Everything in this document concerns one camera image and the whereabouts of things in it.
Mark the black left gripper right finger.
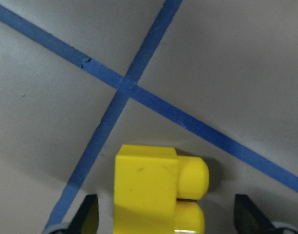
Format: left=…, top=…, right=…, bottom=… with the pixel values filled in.
left=234, top=194, right=282, bottom=234

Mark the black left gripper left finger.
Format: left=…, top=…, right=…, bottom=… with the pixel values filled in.
left=67, top=194, right=99, bottom=234

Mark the yellow two-stud toy block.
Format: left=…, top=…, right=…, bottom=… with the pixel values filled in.
left=113, top=144, right=209, bottom=234

